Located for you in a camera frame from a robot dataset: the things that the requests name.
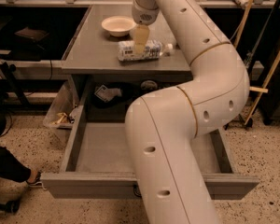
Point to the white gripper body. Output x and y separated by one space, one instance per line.
144 15

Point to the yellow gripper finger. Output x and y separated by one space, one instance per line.
140 37

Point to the clear plastic water bottle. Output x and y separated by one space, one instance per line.
153 50

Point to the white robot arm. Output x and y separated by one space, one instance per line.
161 125

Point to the grey cabinet counter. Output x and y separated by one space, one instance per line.
96 53

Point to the grey open top drawer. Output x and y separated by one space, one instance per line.
97 165

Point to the white paper bowl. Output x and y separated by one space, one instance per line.
118 26

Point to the black tape roll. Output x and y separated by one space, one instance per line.
149 85

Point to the dark box on shelf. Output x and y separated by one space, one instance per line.
32 35

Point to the clear plastic bin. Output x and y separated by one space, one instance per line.
57 118

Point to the wooden broom stick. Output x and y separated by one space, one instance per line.
263 89

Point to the black and white sneaker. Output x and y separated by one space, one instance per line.
35 179

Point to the person's black trouser leg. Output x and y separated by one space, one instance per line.
10 167

